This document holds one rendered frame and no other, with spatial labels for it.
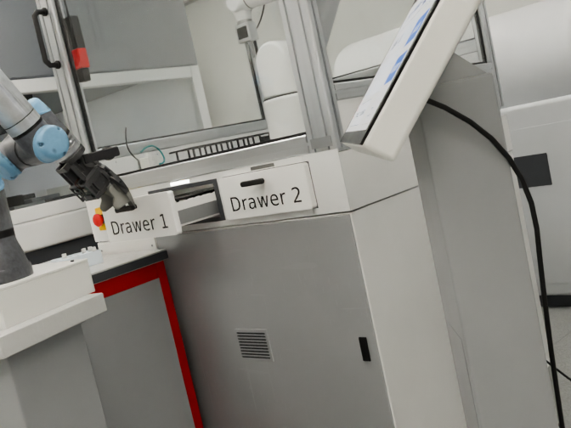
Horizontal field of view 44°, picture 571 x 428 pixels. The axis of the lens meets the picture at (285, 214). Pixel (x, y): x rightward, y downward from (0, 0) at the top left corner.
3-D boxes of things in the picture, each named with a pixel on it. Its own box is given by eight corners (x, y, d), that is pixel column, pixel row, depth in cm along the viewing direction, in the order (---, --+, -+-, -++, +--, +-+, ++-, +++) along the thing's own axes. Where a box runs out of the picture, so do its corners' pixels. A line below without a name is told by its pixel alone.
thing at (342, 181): (350, 211, 159) (336, 148, 157) (95, 242, 226) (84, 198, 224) (512, 149, 229) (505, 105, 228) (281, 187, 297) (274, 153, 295)
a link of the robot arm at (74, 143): (58, 132, 171) (76, 126, 166) (70, 146, 173) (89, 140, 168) (40, 154, 167) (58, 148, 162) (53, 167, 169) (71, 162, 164)
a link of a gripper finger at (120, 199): (125, 222, 177) (98, 198, 173) (137, 205, 180) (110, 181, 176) (131, 219, 174) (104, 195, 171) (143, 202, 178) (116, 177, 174)
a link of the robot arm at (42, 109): (2, 121, 161) (25, 98, 166) (37, 155, 167) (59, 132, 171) (19, 115, 156) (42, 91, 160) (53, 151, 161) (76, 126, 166)
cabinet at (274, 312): (422, 539, 166) (353, 211, 157) (152, 474, 233) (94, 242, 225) (559, 380, 237) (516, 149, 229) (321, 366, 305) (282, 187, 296)
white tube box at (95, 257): (60, 274, 194) (57, 261, 193) (53, 273, 201) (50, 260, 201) (104, 261, 200) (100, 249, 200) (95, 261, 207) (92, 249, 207)
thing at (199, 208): (177, 228, 175) (172, 204, 174) (116, 235, 192) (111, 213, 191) (279, 196, 205) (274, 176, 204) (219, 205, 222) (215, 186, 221)
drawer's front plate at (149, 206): (178, 234, 172) (167, 191, 171) (109, 243, 192) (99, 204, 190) (183, 233, 174) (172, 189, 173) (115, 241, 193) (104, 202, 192)
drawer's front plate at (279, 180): (313, 209, 163) (303, 162, 162) (227, 220, 182) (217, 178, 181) (318, 207, 164) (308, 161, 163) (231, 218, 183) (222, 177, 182)
